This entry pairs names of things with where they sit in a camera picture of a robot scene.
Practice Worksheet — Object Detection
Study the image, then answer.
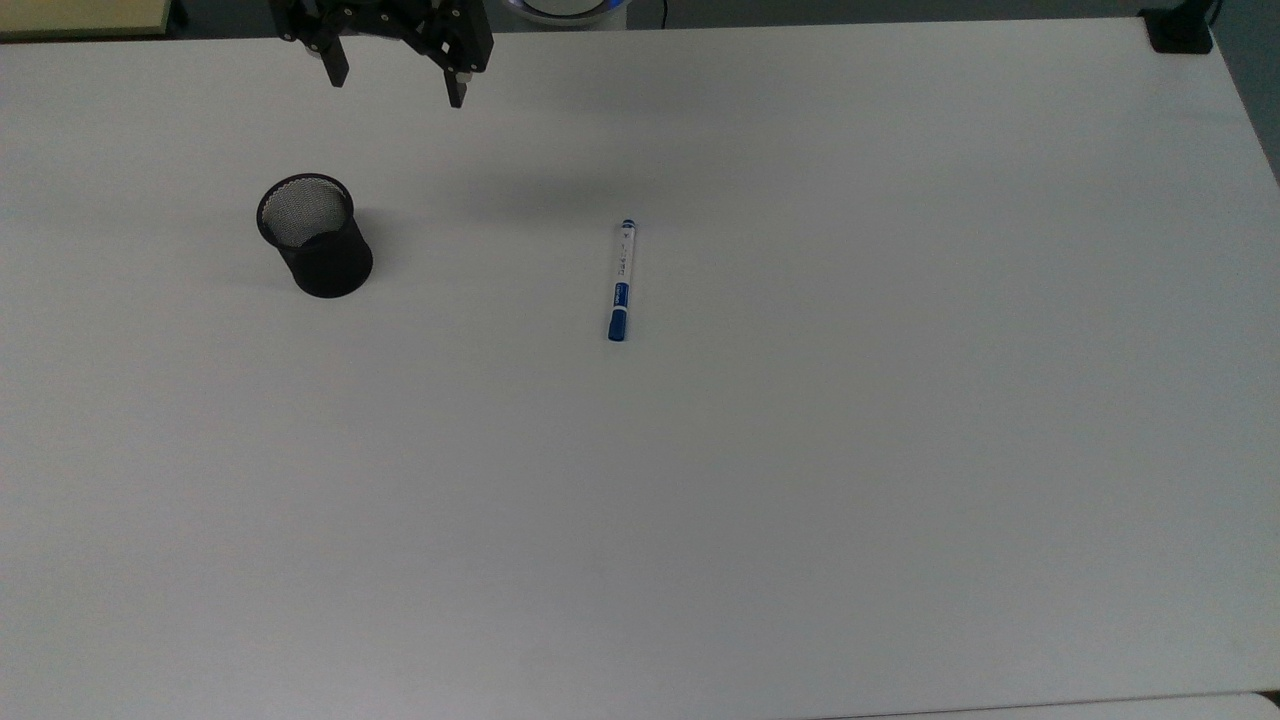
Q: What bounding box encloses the black two-finger gripper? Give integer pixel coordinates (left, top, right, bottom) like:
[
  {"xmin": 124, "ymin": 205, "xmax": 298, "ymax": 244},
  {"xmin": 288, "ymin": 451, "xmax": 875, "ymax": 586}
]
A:
[{"xmin": 268, "ymin": 0, "xmax": 496, "ymax": 109}]

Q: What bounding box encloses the white marker with blue cap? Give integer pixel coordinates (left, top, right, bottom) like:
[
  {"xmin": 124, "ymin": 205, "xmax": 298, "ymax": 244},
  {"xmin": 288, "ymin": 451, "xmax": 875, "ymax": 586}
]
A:
[{"xmin": 606, "ymin": 218, "xmax": 639, "ymax": 343}]

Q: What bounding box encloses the black mesh pen cup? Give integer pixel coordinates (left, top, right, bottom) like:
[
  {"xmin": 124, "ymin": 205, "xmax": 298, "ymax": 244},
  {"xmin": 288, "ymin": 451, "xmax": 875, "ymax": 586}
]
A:
[{"xmin": 256, "ymin": 173, "xmax": 375, "ymax": 299}]

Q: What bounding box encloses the beige desk top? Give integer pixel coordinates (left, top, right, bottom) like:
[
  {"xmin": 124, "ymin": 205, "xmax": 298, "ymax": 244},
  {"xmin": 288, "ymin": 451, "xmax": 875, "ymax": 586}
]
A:
[{"xmin": 0, "ymin": 0, "xmax": 173, "ymax": 41}]

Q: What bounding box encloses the white adjoining table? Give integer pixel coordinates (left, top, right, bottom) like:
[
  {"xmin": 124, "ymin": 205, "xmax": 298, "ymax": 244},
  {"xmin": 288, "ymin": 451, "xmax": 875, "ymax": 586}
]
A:
[{"xmin": 830, "ymin": 691, "xmax": 1280, "ymax": 720}]

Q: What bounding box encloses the black pole clamp mount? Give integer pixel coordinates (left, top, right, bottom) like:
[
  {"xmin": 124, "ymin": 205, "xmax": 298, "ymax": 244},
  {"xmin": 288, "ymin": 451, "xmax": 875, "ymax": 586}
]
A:
[{"xmin": 1139, "ymin": 0, "xmax": 1223, "ymax": 55}]

